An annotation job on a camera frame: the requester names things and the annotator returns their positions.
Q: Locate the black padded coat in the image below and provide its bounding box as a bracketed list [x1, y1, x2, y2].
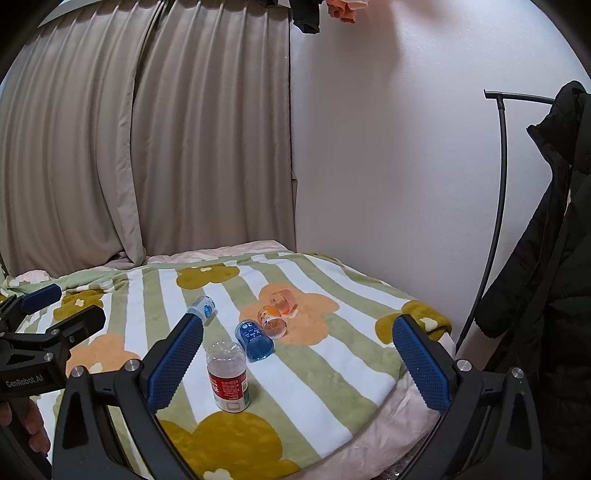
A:
[475, 80, 591, 480]

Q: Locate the pink hanging garment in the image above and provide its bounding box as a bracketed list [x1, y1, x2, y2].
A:
[323, 0, 370, 23]

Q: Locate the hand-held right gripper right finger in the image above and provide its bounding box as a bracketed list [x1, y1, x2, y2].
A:
[392, 314, 544, 480]

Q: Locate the beige curtain panel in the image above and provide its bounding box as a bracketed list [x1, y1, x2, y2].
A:
[131, 0, 298, 260]
[0, 9, 148, 278]

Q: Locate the clear cup orange print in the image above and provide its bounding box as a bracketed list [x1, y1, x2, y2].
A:
[257, 305, 289, 341]

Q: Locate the small white blue bottle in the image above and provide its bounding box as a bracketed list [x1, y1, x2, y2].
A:
[187, 295, 218, 321]

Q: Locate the person's left hand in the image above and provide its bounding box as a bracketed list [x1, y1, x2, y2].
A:
[0, 397, 51, 457]

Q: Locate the green striped floral blanket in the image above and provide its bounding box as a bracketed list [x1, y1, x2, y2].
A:
[0, 251, 455, 480]

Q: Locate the blue translucent cup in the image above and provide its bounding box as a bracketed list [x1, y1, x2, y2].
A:
[235, 319, 275, 361]

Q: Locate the black metal clothes rack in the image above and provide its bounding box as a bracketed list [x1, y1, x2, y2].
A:
[455, 89, 557, 354]

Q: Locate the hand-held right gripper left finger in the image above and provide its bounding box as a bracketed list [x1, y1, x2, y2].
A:
[52, 314, 206, 480]

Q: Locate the black hanging garment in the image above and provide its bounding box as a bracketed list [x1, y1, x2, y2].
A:
[290, 0, 321, 34]

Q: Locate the pink translucent cup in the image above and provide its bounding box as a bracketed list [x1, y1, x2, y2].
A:
[270, 288, 298, 319]

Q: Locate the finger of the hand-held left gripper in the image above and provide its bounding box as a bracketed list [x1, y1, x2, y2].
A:
[0, 283, 63, 334]
[0, 305, 107, 370]

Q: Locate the clear plastic bottle red label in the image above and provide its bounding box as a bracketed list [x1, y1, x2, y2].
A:
[205, 340, 251, 413]

